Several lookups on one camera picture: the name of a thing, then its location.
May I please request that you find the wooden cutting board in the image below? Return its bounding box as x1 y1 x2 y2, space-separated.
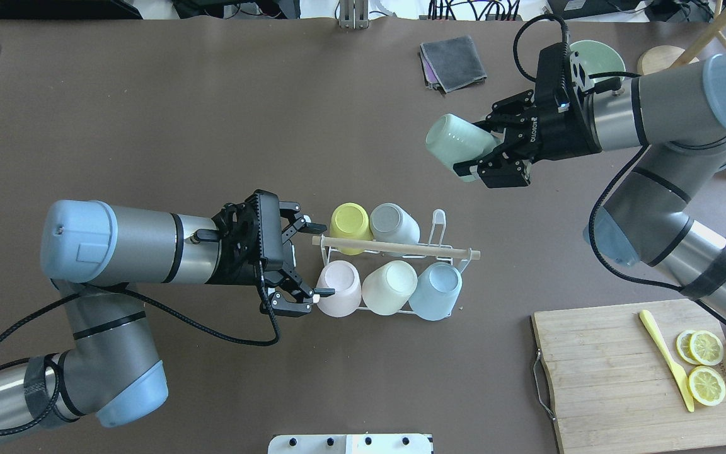
532 300 726 453

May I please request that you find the yellow cup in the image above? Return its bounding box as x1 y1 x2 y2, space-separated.
329 203 374 241

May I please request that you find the cream white cup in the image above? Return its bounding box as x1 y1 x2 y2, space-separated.
361 260 418 316

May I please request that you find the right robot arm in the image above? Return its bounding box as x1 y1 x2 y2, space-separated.
452 43 726 319

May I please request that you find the pink cup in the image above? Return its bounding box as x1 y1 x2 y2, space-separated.
317 260 361 317

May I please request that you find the grey cup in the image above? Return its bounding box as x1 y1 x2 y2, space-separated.
369 203 420 245

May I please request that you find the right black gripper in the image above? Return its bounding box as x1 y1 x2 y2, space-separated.
452 44 600 189

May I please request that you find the wooden mug tree stand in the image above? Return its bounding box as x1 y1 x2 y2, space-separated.
637 1 726 75

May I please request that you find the green bowl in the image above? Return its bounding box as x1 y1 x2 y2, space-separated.
570 40 626 75

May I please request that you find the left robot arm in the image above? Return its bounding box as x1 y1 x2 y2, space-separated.
0 190 333 445

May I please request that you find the light blue cup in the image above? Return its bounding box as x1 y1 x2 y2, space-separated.
408 262 462 321

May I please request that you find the yellow plastic knife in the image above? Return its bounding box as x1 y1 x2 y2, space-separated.
638 310 695 412

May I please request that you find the lemon slice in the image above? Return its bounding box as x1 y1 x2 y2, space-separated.
688 366 726 406
688 330 724 367
675 330 700 365

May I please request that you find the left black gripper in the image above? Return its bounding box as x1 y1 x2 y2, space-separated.
211 189 335 317

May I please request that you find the grey folded cloth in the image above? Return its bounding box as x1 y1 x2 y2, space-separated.
420 35 487 93

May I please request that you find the mint green cup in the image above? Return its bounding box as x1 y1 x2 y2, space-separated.
425 113 500 170

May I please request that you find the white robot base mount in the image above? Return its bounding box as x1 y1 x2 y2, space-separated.
267 432 435 453

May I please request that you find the white wire cup rack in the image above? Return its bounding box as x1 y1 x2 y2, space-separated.
312 204 481 322

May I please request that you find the purple cloth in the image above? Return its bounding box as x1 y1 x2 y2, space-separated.
418 52 444 93

